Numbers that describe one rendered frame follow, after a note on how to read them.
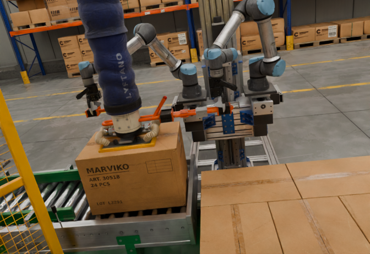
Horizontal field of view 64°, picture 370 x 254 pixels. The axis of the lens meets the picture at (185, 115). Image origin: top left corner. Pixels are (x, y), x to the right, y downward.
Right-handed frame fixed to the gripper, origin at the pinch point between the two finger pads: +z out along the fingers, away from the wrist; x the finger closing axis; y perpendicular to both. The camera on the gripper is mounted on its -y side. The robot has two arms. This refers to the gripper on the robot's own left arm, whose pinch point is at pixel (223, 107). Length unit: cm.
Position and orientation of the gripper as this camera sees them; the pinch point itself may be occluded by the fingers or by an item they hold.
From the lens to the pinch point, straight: 180.4
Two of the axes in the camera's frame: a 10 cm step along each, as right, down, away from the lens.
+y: -9.9, 1.2, 0.8
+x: -0.3, 3.6, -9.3
